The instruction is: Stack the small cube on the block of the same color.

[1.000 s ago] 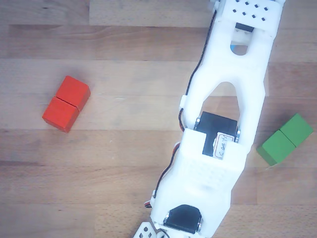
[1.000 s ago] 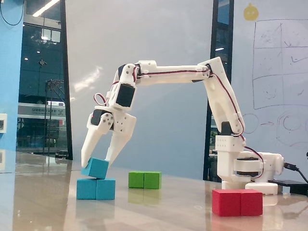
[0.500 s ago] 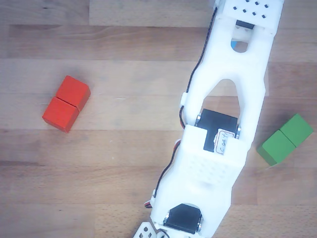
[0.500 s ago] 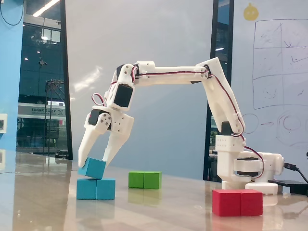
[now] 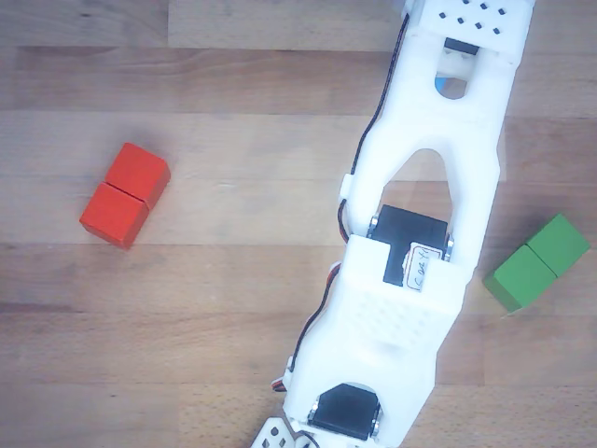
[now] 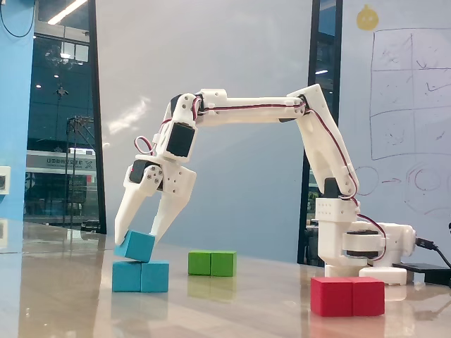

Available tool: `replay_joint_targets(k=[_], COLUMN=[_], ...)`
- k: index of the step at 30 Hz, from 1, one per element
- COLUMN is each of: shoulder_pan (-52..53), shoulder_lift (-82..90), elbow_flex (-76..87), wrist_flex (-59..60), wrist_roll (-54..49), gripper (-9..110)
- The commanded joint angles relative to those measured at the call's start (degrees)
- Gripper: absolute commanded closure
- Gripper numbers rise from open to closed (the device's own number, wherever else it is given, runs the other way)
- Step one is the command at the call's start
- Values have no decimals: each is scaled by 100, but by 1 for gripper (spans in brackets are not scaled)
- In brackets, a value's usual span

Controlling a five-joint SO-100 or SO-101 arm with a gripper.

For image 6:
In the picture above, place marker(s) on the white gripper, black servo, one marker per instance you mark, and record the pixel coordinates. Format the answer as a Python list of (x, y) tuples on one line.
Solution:
[(177, 180)]

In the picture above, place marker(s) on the small blue cube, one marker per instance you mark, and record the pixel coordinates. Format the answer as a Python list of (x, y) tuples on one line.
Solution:
[(135, 246)]

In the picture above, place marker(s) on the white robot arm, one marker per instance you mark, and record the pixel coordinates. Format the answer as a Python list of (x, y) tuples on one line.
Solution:
[(246, 118)]

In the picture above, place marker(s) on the blue rectangular block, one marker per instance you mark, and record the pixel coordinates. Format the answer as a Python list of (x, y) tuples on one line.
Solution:
[(141, 278)]

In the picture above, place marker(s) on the green rectangular block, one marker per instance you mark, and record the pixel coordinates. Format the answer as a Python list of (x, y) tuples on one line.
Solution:
[(211, 264)]

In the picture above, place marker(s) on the red rectangular block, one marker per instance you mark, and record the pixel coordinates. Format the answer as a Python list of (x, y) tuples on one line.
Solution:
[(347, 295)]

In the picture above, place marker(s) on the white sign with lettering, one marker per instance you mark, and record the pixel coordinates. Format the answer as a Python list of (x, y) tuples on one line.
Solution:
[(63, 162)]

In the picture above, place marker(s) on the ceiling light strip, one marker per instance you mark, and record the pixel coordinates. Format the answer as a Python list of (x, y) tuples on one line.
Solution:
[(67, 11)]

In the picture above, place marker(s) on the yellow round sticker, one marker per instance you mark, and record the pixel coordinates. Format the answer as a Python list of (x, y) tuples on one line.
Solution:
[(368, 19)]

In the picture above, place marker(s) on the flat black box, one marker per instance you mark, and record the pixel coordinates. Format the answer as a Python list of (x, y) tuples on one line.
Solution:
[(433, 273)]

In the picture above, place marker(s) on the thin black window post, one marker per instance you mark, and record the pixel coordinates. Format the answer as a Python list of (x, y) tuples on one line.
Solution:
[(95, 105)]

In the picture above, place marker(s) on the white wall box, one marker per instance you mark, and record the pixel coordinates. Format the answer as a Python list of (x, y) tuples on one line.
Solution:
[(4, 179)]

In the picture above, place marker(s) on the wide black window frame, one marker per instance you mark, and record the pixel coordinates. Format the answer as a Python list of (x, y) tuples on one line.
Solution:
[(314, 53)]

